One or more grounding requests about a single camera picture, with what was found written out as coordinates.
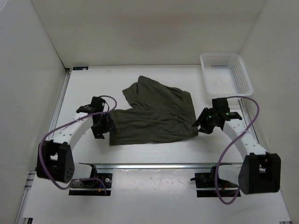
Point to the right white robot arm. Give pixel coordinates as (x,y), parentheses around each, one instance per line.
(260,170)

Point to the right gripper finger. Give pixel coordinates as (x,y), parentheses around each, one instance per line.
(202,118)
(206,130)

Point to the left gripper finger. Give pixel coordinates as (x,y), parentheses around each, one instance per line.
(110,123)
(98,135)

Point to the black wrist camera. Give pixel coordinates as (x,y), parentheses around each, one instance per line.
(220,105)
(98,103)

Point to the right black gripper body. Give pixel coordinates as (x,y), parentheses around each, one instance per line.
(209,121)

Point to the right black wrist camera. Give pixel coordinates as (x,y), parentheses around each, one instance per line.
(220,105)

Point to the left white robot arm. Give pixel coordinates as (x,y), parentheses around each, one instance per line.
(55,160)

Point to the aluminium frame rail left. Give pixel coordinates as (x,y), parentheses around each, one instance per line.
(31,175)

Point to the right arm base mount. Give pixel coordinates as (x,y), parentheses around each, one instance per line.
(205,187)

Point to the aluminium front rail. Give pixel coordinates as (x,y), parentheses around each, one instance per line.
(154,165)

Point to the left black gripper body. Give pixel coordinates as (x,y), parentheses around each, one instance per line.
(103,124)

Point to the olive green shorts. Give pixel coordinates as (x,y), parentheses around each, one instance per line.
(158,114)

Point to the white perforated plastic basket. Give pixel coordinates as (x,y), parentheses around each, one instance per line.
(225,75)

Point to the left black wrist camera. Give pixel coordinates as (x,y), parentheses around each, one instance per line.
(98,103)

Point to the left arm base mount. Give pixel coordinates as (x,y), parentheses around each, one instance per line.
(99,185)

